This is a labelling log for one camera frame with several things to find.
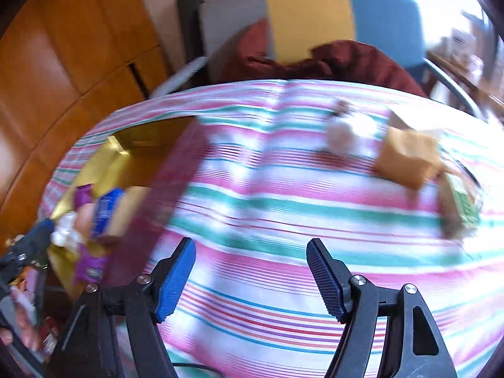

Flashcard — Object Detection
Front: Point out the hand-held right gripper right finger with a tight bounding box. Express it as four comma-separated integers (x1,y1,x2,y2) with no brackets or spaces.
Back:
306,238,457,378

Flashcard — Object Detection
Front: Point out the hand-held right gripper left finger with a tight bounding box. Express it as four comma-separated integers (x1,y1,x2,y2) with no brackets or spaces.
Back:
47,237,197,378

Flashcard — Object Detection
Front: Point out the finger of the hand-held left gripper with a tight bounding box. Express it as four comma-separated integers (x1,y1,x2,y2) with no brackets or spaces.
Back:
6,218,56,262

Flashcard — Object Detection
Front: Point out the white ball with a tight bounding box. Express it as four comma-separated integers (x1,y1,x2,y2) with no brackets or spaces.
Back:
50,212,81,249
327,112,379,154

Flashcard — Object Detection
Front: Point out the pink squeeze bottle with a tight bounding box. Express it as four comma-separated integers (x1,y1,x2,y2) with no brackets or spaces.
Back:
77,204,97,241

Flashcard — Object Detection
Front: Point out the blue tissue pack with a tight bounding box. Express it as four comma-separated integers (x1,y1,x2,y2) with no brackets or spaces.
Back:
91,188,124,241

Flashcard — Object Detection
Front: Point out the gold tin box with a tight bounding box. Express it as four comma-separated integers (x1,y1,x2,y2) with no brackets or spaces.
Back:
47,117,209,296

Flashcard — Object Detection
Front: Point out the green label snack packet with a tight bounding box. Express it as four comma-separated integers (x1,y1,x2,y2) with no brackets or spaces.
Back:
439,173,483,239

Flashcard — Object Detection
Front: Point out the white cardboard box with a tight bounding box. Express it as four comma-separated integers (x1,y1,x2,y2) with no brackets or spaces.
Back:
388,110,445,142

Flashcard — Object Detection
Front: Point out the person's left hand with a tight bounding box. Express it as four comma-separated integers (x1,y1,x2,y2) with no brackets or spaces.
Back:
0,285,42,353

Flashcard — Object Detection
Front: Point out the striped tablecloth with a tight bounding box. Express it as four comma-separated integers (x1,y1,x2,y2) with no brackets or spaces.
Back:
39,80,504,378

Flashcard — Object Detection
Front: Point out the wooden wardrobe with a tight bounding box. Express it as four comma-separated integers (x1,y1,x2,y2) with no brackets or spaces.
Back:
0,0,174,241

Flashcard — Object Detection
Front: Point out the white foam armrest pad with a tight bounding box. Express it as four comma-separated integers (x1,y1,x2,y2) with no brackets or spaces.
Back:
152,56,209,99

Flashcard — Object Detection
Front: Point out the maroon padded jacket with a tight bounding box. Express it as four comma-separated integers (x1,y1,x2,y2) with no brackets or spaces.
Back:
220,20,428,97

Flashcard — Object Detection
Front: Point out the wooden sideboard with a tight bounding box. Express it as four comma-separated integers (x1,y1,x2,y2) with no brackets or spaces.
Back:
427,49,504,119

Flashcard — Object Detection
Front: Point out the black rolled mat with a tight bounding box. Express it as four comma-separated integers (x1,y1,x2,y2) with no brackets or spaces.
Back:
176,0,205,83

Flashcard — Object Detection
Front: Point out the grey yellow blue sofa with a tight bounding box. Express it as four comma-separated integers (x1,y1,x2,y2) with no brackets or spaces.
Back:
199,0,483,119

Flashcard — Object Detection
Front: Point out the white carton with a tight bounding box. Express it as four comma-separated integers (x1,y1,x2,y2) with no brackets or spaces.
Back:
449,27,477,60

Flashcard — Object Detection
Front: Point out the window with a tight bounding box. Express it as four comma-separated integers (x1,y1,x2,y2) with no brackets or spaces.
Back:
362,0,497,48

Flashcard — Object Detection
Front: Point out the black cable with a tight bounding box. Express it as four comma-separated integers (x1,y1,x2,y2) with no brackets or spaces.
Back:
171,362,221,375

